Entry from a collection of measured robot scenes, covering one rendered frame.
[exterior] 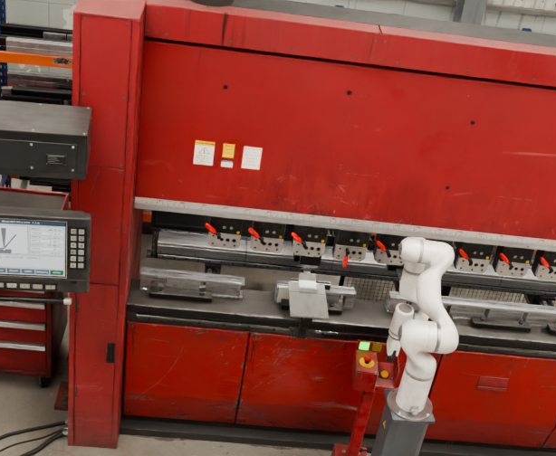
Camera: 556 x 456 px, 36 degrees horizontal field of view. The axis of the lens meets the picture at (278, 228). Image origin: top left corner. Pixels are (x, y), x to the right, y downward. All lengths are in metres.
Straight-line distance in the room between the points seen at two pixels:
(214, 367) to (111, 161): 1.28
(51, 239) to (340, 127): 1.30
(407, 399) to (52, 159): 1.68
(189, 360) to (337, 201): 1.11
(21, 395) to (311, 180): 2.08
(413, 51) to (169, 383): 2.04
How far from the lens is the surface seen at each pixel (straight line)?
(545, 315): 4.52
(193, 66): 3.59
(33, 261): 3.48
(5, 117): 3.31
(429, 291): 3.44
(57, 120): 3.29
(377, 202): 3.92
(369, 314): 4.26
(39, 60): 5.35
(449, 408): 4.63
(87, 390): 4.34
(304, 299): 4.05
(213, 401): 4.48
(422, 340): 3.34
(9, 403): 4.88
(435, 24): 3.80
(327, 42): 3.55
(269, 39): 3.53
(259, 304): 4.18
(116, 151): 3.56
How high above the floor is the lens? 3.38
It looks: 32 degrees down
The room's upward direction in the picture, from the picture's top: 9 degrees clockwise
